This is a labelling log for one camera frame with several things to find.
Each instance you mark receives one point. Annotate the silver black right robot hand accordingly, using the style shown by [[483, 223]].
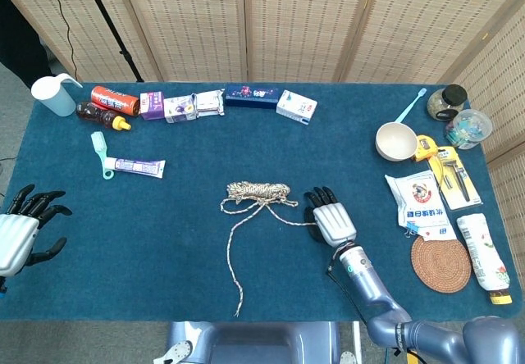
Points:
[[334, 222]]

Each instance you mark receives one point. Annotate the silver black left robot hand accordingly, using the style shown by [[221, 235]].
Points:
[[16, 237]]

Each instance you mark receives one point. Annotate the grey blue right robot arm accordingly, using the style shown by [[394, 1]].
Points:
[[365, 282]]

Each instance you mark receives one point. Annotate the small blue binder clip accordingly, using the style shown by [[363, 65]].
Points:
[[411, 228]]

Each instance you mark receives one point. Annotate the dark blue table cloth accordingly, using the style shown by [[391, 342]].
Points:
[[287, 151]]

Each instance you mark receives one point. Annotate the white printed bag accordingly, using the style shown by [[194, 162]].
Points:
[[422, 208]]

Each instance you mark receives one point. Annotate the beige bowl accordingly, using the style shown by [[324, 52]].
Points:
[[395, 142]]

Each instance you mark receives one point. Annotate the round woven coaster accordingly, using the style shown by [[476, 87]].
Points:
[[441, 265]]

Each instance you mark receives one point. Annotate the yellow tape measure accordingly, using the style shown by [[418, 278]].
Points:
[[426, 146]]

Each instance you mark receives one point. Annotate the white blue box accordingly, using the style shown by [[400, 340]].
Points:
[[295, 107]]

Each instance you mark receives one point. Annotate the green brush white bristles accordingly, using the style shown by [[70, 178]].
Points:
[[98, 140]]

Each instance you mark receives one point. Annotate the razor on yellow card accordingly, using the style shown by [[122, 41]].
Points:
[[467, 192]]

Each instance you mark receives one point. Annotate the light blue toothbrush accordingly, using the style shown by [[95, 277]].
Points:
[[410, 107]]

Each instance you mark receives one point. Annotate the white purple toothpaste tube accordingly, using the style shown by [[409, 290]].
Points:
[[139, 166]]

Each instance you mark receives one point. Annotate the pale plastic jug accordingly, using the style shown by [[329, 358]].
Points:
[[53, 97]]

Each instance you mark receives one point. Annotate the grey blue robot torso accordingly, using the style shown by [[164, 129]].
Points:
[[254, 343]]

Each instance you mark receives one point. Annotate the brown drink bottle yellow cap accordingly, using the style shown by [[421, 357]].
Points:
[[96, 114]]

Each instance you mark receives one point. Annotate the dark blue long box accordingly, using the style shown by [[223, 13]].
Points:
[[252, 96]]

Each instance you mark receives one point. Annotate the white floral label bottle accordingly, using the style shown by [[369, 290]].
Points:
[[482, 253]]

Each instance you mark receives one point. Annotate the glass jar black lid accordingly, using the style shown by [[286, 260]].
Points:
[[443, 103]]

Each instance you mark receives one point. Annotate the clear cup of clips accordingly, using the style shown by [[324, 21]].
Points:
[[467, 128]]

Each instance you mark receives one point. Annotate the orange snack can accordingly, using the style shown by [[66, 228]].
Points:
[[115, 99]]

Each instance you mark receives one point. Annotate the silver foil packet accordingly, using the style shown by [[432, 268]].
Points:
[[209, 103]]

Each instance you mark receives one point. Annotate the white purple drink carton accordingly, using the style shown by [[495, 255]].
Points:
[[179, 110]]

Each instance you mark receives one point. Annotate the bamboo folding screen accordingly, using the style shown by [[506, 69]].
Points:
[[299, 24]]

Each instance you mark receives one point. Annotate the black stand pole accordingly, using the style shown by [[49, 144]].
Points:
[[107, 15]]

